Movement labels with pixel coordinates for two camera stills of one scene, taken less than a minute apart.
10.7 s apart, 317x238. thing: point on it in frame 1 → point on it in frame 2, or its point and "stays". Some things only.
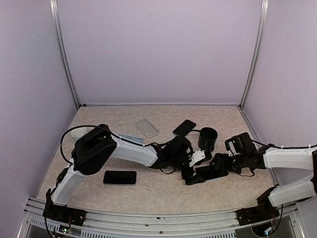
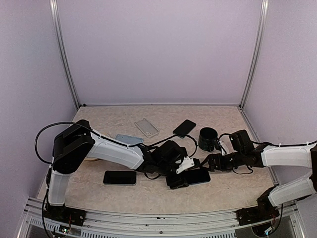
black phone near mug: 184,128 stays
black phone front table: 120,177 stays
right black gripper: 218,157 → 212,157
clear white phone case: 148,129 stays
